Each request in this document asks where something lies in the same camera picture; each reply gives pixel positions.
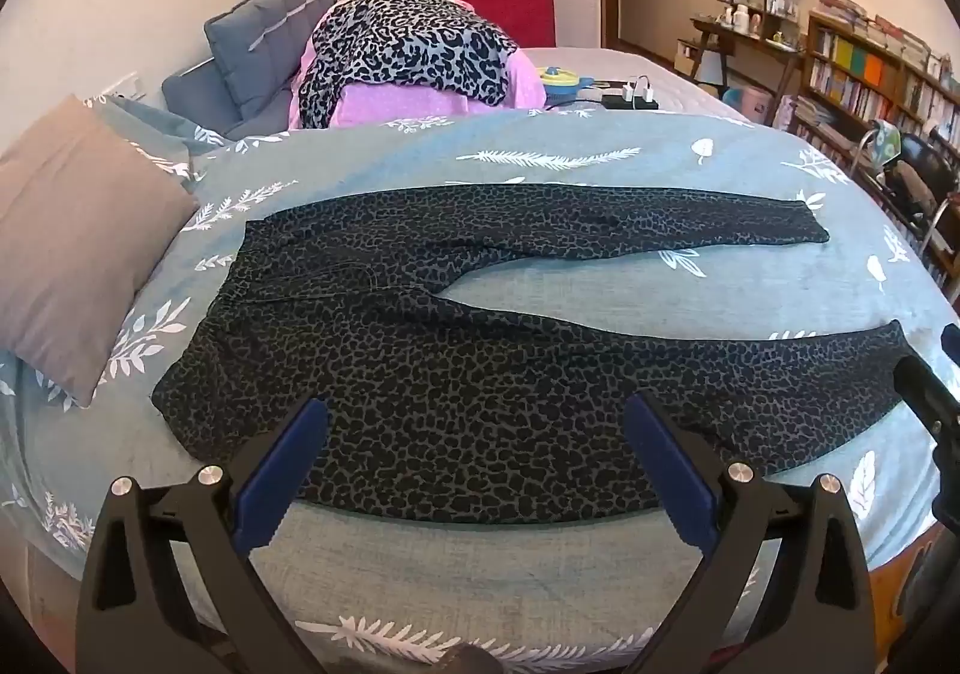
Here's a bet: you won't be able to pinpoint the wooden bookshelf with books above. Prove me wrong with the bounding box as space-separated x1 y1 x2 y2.
795 0 960 285

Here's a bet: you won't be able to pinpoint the black chair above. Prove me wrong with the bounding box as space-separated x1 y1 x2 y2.
851 122 960 255

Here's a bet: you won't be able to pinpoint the grey leopard print cloth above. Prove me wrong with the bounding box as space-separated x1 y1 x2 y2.
298 0 520 131

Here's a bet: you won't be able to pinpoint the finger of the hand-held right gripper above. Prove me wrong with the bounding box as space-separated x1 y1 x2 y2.
892 355 960 439

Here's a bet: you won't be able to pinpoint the black power strip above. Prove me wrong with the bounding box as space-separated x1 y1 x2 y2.
600 90 661 112

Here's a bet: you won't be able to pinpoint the dark leopard print pants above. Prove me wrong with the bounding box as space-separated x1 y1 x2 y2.
150 182 938 526

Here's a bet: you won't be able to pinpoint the taupe pillow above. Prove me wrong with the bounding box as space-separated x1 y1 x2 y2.
0 95 200 409

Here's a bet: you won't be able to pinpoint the teal leaf printed blanket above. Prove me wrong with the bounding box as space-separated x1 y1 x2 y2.
0 92 960 674

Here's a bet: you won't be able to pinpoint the blue-grey quilted cushion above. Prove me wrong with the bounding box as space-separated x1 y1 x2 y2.
204 0 353 120
161 55 301 139

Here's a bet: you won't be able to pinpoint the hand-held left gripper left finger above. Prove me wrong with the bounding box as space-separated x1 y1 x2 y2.
75 395 332 674

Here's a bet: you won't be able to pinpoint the wooden desk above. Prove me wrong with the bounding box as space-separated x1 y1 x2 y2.
686 17 807 112

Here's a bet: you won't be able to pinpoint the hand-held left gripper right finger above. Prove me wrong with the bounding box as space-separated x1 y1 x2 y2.
621 389 880 674

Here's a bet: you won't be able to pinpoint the yellow and blue toy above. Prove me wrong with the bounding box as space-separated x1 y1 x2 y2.
538 65 593 101

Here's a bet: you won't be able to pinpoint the pink bin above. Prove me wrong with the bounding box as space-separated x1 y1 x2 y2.
739 85 775 129

